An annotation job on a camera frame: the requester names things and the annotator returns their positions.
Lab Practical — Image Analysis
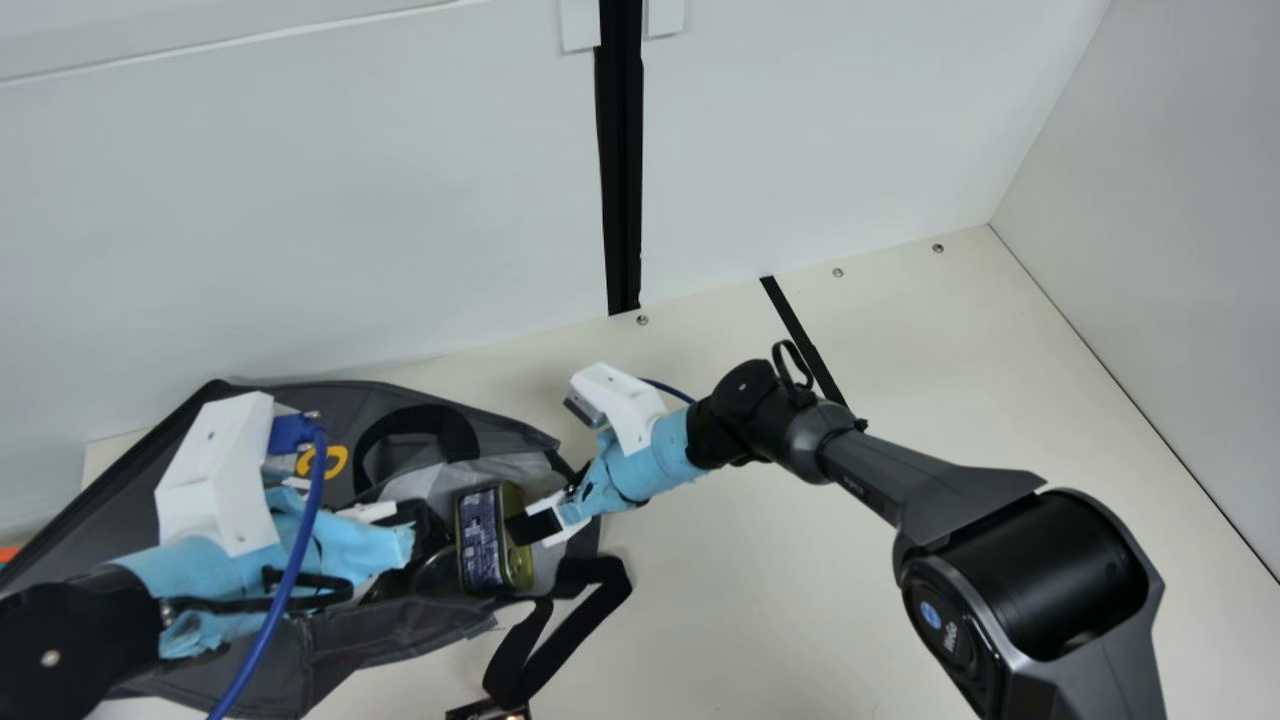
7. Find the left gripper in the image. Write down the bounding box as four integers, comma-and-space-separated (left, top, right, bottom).
112, 484, 443, 662

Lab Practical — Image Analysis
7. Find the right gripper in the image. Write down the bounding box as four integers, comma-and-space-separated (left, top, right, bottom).
505, 408, 717, 549

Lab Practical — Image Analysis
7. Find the rectangular tin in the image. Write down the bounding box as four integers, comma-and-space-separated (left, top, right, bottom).
455, 483, 533, 598

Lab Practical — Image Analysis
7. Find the dark grey bag with straps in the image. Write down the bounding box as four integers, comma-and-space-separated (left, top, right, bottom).
0, 378, 634, 720

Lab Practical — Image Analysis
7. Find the black strip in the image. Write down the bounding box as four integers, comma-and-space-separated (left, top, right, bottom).
760, 276, 851, 409

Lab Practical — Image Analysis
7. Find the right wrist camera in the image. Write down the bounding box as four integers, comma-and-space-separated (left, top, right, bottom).
563, 363, 669, 456

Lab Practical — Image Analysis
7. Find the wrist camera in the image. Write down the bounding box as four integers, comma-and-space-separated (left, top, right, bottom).
155, 392, 301, 558
563, 363, 669, 456

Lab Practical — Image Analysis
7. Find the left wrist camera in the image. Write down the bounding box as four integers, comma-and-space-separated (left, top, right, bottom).
155, 392, 301, 558

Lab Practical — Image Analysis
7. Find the black post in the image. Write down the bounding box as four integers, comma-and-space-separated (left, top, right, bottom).
594, 0, 646, 317

